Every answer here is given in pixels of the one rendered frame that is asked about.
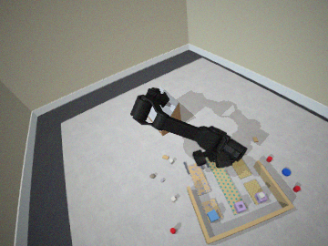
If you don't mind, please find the blue disc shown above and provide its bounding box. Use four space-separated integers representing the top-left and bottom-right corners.
282 169 291 177

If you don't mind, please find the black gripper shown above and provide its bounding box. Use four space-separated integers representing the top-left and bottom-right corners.
192 150 215 166

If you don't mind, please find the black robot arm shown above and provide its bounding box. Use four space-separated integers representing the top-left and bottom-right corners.
130 87 247 169

